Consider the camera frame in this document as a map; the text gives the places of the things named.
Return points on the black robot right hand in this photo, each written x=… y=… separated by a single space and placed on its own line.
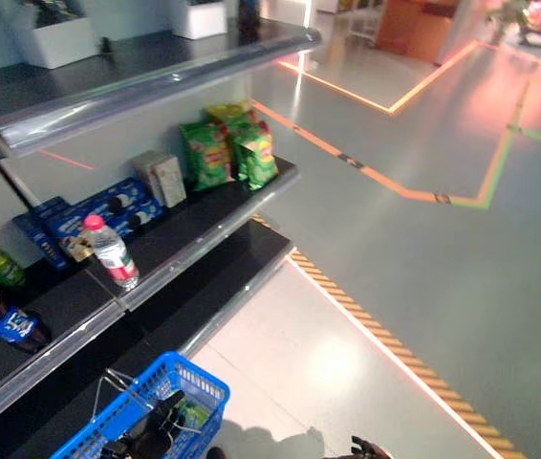
x=368 y=449

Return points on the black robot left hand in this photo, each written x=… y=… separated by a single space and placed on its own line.
x=156 y=425

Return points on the blue plastic shopping basket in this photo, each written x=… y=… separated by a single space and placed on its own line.
x=170 y=370

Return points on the small water bottle red cap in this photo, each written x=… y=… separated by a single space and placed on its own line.
x=113 y=258

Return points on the green drink can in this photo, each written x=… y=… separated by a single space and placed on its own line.
x=194 y=413
x=0 y=270

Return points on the pepsi cola bottle blue cap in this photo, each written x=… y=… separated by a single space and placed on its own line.
x=12 y=327

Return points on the black shelf base deck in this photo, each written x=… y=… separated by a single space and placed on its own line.
x=232 y=268

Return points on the narrow blue cookie box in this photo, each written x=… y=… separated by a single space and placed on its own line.
x=50 y=248

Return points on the blue oreo cookie box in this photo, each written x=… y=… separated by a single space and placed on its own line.
x=70 y=225
x=127 y=201

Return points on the plain blue cookie box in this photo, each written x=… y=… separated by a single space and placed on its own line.
x=24 y=227

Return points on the green chips bag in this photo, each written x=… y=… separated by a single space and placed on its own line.
x=206 y=158
x=256 y=160

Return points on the yellow chips bag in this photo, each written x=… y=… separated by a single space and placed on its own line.
x=227 y=112

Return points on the small dark object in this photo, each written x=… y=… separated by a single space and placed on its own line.
x=106 y=48

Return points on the white rectangular planter box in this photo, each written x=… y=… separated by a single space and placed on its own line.
x=60 y=43
x=199 y=24

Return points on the dark bottle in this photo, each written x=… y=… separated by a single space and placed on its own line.
x=250 y=19

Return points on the green potted plant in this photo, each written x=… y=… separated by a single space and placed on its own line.
x=507 y=19

